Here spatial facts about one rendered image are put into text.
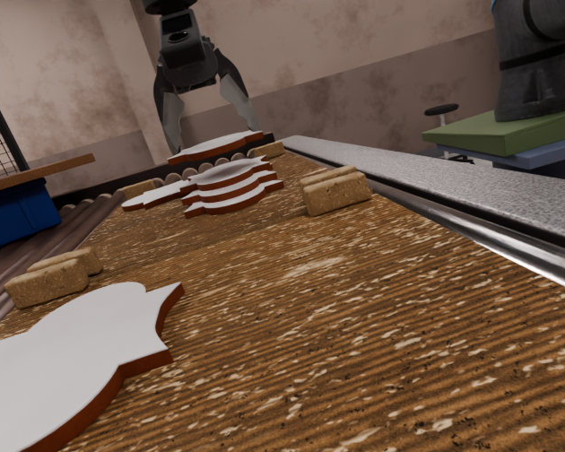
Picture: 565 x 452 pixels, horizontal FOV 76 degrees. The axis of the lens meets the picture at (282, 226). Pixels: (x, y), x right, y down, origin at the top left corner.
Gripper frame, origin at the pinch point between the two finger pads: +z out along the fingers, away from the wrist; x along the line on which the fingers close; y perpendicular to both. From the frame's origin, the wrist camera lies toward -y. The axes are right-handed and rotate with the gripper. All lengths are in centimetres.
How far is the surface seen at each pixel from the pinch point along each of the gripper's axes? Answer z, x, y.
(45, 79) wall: -75, 152, 327
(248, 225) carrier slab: 6.9, -1.8, -18.8
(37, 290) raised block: 5.4, 16.6, -23.6
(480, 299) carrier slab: 7.0, -12.1, -40.0
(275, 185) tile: 6.2, -6.1, -7.7
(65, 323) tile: 5.8, 11.1, -31.0
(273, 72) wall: -27, -51, 322
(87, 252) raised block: 4.4, 13.1, -20.2
